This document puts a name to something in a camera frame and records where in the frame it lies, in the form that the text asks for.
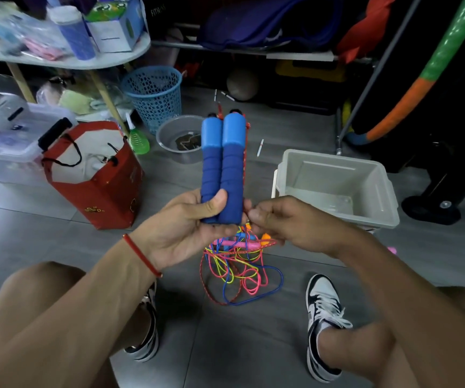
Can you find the person's right hand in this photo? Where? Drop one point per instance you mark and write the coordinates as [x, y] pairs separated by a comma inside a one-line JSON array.
[[305, 226]]

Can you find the person's left hand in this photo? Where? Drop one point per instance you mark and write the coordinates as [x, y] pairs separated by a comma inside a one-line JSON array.
[[176, 230]]

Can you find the grey plastic storage bin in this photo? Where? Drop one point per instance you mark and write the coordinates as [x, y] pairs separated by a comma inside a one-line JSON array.
[[329, 177]]

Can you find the person's left forearm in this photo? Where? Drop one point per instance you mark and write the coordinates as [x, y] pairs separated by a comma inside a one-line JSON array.
[[67, 319]]

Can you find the person's right forearm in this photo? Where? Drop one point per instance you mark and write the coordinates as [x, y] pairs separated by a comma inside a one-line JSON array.
[[426, 311]]

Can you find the person's right shoe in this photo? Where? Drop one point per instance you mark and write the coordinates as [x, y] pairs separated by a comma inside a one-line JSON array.
[[323, 294]]

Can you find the person's shoe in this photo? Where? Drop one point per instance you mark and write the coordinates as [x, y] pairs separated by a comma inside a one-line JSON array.
[[149, 343], [323, 294]]

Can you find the person's left shoe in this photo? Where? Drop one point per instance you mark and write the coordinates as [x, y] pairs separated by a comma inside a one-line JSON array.
[[149, 343]]

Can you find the person's right leg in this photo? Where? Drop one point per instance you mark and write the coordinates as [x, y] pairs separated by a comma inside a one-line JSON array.
[[357, 347]]

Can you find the person's leg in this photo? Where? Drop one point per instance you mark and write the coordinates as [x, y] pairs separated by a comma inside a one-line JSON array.
[[26, 290], [357, 347]]

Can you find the person's left leg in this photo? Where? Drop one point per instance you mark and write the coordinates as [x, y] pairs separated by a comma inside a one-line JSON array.
[[26, 290]]

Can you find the clear plastic storage bin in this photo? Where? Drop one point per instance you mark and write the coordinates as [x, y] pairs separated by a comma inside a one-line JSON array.
[[6, 157]]

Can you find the red paper bag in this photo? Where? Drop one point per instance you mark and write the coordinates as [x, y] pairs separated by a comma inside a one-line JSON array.
[[107, 202]]

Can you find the green spray bottle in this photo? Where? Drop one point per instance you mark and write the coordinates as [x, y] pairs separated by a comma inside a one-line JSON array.
[[138, 141]]

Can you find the grey plastic basin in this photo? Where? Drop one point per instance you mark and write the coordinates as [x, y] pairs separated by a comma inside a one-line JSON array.
[[168, 133]]

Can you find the blue mesh wastebasket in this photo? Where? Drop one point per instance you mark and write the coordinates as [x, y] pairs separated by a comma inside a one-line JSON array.
[[151, 100]]

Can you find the multicoloured hula hoop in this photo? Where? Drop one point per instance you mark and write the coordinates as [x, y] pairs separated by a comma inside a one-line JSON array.
[[402, 110]]

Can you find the black weight machine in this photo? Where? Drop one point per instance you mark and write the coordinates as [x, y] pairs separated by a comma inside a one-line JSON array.
[[450, 177]]

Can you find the black rectangular pad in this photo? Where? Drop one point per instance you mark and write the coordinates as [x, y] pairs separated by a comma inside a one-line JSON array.
[[54, 135]]

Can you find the brown ball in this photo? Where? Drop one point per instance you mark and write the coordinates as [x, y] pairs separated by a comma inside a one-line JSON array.
[[242, 84]]

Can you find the yellow flat board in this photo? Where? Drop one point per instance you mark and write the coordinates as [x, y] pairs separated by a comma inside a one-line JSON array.
[[305, 70]]

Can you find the clear plastic bag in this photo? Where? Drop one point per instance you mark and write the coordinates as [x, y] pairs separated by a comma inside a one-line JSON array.
[[75, 100]]

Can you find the white oval side table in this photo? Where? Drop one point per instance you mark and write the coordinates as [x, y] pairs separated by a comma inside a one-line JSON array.
[[107, 58]]

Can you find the orange red fabric bag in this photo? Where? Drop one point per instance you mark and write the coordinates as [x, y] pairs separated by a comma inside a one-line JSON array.
[[366, 32]]

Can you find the blue folded mat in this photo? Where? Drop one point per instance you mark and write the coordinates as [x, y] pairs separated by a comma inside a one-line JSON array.
[[256, 20]]

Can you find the blue cup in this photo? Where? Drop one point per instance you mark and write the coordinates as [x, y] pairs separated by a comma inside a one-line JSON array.
[[77, 40]]

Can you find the pink packet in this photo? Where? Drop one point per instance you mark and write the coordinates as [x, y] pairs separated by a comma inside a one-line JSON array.
[[44, 50]]

